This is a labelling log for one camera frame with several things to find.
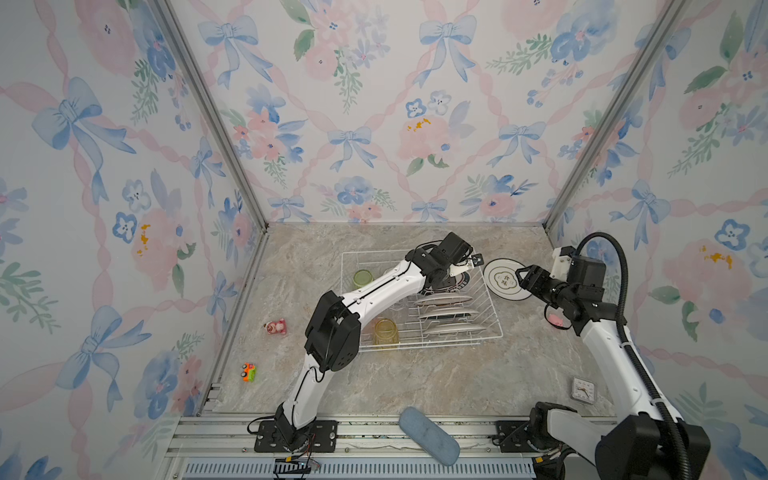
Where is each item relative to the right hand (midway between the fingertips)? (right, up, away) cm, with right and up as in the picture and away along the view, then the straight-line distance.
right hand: (525, 274), depth 82 cm
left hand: (-21, +3, +6) cm, 22 cm away
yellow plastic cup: (-38, -18, +6) cm, 42 cm away
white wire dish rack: (-32, -12, +8) cm, 36 cm away
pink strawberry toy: (-71, -16, +8) cm, 73 cm away
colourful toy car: (-75, -27, 0) cm, 80 cm away
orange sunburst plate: (-22, -8, +4) cm, 24 cm away
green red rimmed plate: (-14, -3, +13) cm, 19 cm away
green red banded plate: (-21, -11, -2) cm, 24 cm away
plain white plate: (-20, -14, -4) cm, 25 cm away
